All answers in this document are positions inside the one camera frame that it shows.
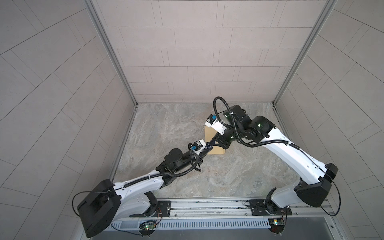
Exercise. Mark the green circuit board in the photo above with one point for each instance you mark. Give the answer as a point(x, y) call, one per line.
point(148, 226)
point(277, 226)

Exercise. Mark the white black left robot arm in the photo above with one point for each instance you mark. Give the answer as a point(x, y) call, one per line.
point(108, 201)

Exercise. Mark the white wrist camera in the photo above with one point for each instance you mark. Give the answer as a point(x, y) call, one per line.
point(213, 122)
point(197, 147)

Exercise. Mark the tan kraft envelope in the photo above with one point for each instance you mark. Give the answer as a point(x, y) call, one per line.
point(209, 134)

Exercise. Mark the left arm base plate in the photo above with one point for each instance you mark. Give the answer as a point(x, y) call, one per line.
point(162, 208)

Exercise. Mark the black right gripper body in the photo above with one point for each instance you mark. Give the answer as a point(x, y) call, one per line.
point(225, 139)

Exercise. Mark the left green circuit board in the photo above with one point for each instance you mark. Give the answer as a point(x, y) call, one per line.
point(148, 226)

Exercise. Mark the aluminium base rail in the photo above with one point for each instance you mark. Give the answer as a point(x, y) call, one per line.
point(233, 208)

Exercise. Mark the aluminium corner post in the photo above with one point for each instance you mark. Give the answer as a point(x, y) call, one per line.
point(324, 14)
point(90, 7)

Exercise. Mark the right green circuit board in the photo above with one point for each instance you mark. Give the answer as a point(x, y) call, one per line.
point(277, 226)

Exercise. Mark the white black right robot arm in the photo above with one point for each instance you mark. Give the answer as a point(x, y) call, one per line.
point(316, 178)

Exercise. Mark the right aluminium corner post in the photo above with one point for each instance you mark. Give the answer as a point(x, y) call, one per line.
point(324, 14)

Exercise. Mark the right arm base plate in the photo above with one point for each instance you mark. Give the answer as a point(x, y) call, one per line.
point(261, 207)

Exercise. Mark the left aluminium corner post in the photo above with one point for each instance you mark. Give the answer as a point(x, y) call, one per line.
point(90, 7)

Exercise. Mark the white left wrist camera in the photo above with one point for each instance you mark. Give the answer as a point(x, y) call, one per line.
point(197, 147)

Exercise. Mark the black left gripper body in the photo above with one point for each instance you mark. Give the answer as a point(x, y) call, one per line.
point(198, 161)

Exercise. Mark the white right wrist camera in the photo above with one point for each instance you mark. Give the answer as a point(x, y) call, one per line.
point(213, 122)

